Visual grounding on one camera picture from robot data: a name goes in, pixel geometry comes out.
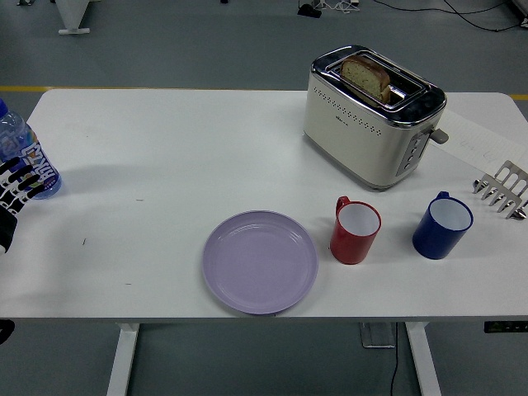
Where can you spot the blue enamel mug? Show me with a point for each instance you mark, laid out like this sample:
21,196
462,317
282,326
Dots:
435,239

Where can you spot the grey under-table bracket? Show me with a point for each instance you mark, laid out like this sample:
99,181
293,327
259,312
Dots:
377,335

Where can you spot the white paper sheet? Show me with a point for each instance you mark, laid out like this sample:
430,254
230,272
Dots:
478,140

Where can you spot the red enamel mug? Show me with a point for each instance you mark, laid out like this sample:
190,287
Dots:
350,243

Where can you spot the white stand foot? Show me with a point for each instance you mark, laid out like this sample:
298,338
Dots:
73,20

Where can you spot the cream and chrome toaster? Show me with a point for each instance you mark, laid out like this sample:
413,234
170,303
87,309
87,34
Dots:
354,140

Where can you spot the slice of toasted bread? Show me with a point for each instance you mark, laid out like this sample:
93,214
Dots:
365,76

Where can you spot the blue-label drink bottle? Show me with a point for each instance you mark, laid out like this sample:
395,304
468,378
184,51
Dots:
20,136

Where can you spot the black table control panel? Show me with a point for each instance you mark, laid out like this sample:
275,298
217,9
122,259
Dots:
505,326

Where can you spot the black floor device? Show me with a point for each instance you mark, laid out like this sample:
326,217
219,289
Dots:
309,10

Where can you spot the purple round plate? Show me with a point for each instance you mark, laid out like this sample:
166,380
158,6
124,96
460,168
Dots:
260,264

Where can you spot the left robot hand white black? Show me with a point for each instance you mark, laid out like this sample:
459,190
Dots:
7,227

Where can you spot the white table leg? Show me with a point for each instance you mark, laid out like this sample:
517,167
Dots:
422,359
123,359

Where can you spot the metal toast rack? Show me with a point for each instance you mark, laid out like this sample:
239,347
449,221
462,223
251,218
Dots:
501,189

